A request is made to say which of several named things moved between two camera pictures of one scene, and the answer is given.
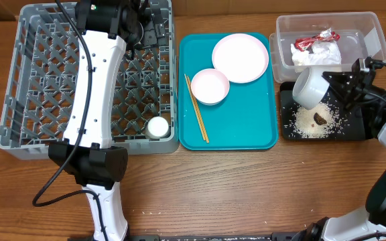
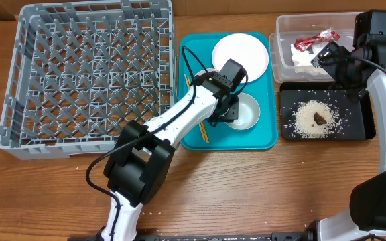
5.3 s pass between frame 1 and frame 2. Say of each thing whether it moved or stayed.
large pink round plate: stayed
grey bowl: moved
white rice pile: stayed
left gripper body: moved
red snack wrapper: stayed
